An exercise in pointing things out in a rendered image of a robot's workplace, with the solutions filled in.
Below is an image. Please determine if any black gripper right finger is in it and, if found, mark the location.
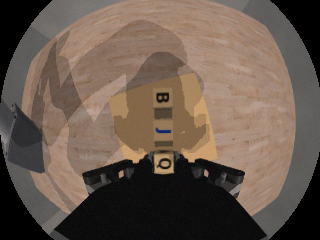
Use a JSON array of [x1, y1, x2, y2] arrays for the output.
[[173, 151, 245, 199]]

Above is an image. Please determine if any tan flat mat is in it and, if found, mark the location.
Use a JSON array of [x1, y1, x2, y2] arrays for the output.
[[108, 72, 218, 163]]

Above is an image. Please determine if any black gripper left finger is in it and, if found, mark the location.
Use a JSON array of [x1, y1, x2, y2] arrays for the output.
[[82, 151, 155, 195]]

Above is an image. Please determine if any small tan letter block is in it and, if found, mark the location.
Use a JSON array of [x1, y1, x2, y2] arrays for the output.
[[152, 88, 174, 110], [153, 120, 174, 141], [154, 149, 174, 172]]

